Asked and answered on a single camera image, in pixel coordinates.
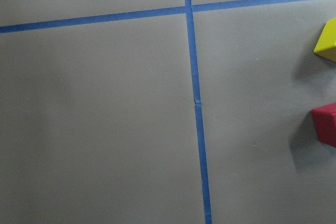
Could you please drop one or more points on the yellow wooden block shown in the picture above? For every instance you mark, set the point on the yellow wooden block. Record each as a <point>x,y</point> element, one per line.
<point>325,46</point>

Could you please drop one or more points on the red wooden block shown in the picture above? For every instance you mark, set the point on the red wooden block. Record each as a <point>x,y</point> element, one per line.
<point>324,122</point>

